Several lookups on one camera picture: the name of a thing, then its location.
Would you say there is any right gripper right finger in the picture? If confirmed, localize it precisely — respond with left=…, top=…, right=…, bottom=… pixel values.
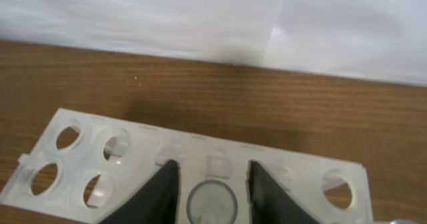
left=247, top=159, right=322, bottom=224

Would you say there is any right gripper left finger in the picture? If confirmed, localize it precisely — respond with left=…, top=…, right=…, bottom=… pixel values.
left=97, top=159, right=181, bottom=224

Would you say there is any clear test tube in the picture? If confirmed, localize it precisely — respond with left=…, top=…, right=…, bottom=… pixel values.
left=185, top=179, right=240, bottom=224

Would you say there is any white test tube rack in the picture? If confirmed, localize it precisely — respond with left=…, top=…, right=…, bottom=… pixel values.
left=0, top=107, right=375, bottom=224

